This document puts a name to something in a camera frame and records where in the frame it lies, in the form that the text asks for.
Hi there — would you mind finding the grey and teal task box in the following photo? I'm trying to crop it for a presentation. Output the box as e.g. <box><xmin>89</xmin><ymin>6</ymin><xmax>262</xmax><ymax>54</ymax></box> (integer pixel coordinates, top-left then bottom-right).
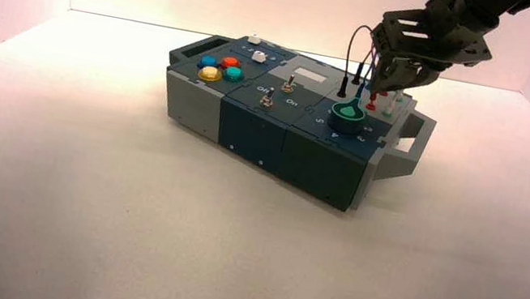
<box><xmin>147</xmin><ymin>21</ymin><xmax>447</xmax><ymax>226</ymax></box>

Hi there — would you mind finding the yellow round push button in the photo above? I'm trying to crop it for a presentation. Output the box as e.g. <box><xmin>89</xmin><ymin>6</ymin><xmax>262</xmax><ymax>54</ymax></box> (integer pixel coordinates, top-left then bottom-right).
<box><xmin>196</xmin><ymin>64</ymin><xmax>224</xmax><ymax>86</ymax></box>

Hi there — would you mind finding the blue round push button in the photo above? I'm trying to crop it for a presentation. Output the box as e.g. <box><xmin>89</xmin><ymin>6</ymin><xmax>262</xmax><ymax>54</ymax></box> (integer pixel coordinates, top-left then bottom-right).
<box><xmin>198</xmin><ymin>53</ymin><xmax>220</xmax><ymax>71</ymax></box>

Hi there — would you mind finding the metal toggle switch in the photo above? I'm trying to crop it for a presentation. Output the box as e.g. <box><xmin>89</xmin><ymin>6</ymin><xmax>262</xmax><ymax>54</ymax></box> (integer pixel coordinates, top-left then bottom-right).
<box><xmin>281</xmin><ymin>72</ymin><xmax>297</xmax><ymax>95</ymax></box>
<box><xmin>259</xmin><ymin>86</ymin><xmax>276</xmax><ymax>109</ymax></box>

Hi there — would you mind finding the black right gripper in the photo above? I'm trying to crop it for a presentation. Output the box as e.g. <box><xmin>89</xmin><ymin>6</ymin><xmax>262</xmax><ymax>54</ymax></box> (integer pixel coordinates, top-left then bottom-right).
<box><xmin>360</xmin><ymin>0</ymin><xmax>500</xmax><ymax>113</ymax></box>

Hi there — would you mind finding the white rectangular display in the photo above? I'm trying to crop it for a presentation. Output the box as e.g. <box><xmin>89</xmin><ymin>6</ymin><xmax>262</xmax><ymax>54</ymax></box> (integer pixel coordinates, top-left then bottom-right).
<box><xmin>293</xmin><ymin>66</ymin><xmax>330</xmax><ymax>85</ymax></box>

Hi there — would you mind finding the red banana plug wire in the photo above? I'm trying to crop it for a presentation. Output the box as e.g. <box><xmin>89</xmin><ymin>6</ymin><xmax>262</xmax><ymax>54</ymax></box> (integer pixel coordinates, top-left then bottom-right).
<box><xmin>357</xmin><ymin>46</ymin><xmax>396</xmax><ymax>114</ymax></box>

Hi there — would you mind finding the blue banana plug wire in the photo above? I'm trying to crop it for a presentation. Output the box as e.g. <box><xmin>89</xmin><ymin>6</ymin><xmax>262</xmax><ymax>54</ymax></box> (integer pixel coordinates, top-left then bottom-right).
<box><xmin>354</xmin><ymin>51</ymin><xmax>378</xmax><ymax>102</ymax></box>

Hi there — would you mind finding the black banana plug wire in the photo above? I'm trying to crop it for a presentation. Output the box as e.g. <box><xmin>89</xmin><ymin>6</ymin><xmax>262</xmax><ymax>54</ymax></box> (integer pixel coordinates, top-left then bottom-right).
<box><xmin>337</xmin><ymin>23</ymin><xmax>378</xmax><ymax>103</ymax></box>

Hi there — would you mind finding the teal round push button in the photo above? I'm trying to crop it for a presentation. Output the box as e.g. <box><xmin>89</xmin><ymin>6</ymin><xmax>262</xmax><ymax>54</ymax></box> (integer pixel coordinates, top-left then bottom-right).
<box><xmin>222</xmin><ymin>65</ymin><xmax>246</xmax><ymax>85</ymax></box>

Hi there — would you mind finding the red round push button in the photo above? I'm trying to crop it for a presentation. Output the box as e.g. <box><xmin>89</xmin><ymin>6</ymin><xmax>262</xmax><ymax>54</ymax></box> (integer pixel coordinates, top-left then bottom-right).
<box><xmin>220</xmin><ymin>55</ymin><xmax>241</xmax><ymax>71</ymax></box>

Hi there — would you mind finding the white banana plug wire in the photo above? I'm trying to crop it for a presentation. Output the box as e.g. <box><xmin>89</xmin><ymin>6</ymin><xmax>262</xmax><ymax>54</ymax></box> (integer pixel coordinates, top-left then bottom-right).
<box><xmin>382</xmin><ymin>88</ymin><xmax>408</xmax><ymax>121</ymax></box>

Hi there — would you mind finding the green rotary knob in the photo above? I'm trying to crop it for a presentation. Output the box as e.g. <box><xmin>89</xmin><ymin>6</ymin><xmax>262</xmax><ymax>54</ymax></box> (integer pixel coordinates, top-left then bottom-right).
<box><xmin>326</xmin><ymin>99</ymin><xmax>367</xmax><ymax>138</ymax></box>

